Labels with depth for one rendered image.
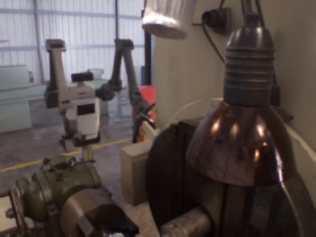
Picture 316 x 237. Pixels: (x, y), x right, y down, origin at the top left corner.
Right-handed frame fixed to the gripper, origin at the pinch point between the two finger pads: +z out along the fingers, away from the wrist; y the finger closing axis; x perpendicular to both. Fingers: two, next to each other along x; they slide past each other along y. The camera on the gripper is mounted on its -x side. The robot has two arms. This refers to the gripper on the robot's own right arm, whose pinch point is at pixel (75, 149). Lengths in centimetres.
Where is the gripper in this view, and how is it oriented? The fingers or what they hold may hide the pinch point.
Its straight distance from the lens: 137.2
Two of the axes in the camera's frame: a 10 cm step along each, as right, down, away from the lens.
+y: 8.4, -1.5, 5.2
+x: -4.7, 2.8, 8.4
